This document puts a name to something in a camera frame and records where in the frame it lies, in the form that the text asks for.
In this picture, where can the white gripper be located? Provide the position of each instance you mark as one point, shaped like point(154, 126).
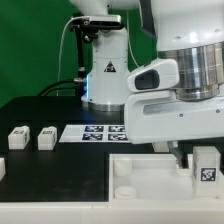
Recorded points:
point(156, 116)

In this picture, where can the white square tabletop part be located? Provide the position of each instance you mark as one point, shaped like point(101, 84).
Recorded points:
point(152, 177)

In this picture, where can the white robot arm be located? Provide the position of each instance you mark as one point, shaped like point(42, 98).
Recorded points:
point(177, 96)

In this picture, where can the white obstacle fence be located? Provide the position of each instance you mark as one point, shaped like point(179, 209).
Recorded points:
point(154, 212)

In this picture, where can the white sheet with tags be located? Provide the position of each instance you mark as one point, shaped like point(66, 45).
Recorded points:
point(94, 133)

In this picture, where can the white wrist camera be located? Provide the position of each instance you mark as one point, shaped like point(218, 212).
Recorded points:
point(160, 74)

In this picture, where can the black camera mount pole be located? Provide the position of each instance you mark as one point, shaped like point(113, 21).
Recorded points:
point(80, 56)

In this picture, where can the black camera on mount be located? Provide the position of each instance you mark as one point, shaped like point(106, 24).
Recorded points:
point(100, 22)

